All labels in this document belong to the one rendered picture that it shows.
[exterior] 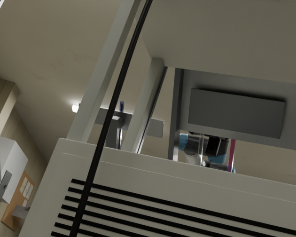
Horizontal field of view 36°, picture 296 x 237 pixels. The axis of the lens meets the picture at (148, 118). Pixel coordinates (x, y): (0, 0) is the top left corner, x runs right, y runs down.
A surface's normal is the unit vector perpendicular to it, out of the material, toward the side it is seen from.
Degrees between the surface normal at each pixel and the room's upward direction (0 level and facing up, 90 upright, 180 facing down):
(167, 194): 90
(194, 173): 90
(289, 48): 180
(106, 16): 180
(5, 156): 90
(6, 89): 90
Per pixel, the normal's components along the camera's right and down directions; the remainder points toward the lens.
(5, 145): 0.01, -0.41
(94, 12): -0.29, 0.87
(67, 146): -0.22, -0.46
